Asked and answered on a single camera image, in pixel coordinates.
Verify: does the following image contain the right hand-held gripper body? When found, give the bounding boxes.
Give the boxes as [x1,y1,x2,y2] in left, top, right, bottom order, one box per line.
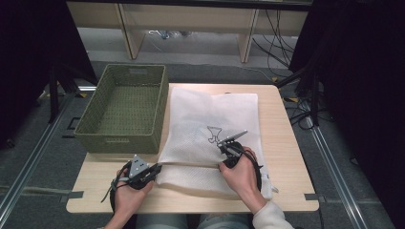
[217,129,249,170]

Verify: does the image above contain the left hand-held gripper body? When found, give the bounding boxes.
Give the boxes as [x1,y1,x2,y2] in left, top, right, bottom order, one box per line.
[119,155,158,191]

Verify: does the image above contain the white mesh laundry bag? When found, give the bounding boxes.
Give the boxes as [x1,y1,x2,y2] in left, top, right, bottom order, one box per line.
[156,87,280,200]

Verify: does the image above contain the green woven basket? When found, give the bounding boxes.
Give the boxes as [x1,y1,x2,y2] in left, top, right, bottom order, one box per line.
[74,63,170,155]

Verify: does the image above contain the person's right hand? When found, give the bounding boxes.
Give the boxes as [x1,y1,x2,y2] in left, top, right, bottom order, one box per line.
[218,146,268,216]

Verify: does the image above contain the person's left hand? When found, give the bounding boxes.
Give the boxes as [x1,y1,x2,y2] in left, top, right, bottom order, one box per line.
[113,168,155,218]

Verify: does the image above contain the person's right leg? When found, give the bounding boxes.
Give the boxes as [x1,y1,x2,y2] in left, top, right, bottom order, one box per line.
[197,213,253,229]

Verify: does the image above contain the grey floor tape strip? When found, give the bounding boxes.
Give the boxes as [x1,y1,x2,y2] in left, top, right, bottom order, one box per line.
[0,185,84,199]

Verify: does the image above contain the black metal stand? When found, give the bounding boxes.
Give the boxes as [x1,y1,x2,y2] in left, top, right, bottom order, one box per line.
[276,61,321,128]
[47,61,98,124]

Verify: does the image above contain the small blue and white clutter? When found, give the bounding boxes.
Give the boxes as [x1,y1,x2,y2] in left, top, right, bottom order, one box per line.
[147,29,193,41]

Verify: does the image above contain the light wooden shelf unit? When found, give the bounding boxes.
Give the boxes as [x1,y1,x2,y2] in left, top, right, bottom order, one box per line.
[66,1,309,64]

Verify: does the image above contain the black curtain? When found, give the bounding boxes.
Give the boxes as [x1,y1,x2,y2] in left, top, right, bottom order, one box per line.
[288,0,405,229]
[0,0,99,151]

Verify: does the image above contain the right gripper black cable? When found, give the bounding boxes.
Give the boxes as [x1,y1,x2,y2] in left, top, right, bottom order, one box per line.
[233,146,265,194]

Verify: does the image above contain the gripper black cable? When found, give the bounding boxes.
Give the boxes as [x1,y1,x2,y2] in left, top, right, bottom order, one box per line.
[100,160,133,213]
[233,146,265,194]

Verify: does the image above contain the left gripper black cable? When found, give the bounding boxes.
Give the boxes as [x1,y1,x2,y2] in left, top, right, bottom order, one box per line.
[100,160,133,213]

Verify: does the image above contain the black floor cables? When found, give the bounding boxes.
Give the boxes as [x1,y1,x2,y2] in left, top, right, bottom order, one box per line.
[285,96,323,132]

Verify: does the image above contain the metal floor rail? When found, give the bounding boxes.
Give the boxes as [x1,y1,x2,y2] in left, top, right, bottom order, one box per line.
[304,115,372,229]
[0,94,75,223]

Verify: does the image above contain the hanging black cables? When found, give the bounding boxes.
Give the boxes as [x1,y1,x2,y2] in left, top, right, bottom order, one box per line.
[251,9,295,70]

